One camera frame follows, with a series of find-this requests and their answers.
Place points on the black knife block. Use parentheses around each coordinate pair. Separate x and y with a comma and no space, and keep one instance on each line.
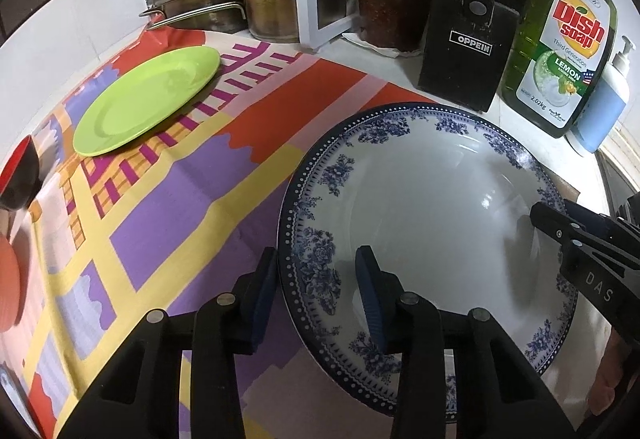
(465,69)

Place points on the white and blue pump bottle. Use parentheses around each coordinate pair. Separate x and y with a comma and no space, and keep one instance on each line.
(597,114)

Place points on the colourful patterned tablecloth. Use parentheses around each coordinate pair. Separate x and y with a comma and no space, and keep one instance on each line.
(175,229)

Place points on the red and black bowl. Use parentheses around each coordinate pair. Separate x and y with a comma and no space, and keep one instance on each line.
(17,174)

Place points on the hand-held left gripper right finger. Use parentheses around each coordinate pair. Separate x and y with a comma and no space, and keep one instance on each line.
(372,299)

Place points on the white paper napkin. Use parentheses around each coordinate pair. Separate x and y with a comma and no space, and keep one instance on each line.
(380,51)

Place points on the orange plate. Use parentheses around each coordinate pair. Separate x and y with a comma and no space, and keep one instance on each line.
(7,284)

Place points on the green dish soap bottle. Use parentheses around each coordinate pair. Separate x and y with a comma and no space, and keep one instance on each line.
(565,54)

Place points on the green plate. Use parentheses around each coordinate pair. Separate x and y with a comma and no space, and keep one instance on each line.
(145,104)

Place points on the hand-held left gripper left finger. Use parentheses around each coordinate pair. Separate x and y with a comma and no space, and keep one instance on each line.
(262,299)

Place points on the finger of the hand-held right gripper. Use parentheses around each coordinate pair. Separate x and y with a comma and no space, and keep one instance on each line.
(550,219)
(587,219)

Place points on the blue floral white plate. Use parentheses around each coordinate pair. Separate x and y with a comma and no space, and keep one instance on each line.
(440,199)

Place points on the person's right hand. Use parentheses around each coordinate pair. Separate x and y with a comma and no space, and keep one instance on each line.
(607,379)

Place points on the steel pot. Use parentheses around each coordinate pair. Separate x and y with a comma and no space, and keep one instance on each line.
(200,6)
(270,14)

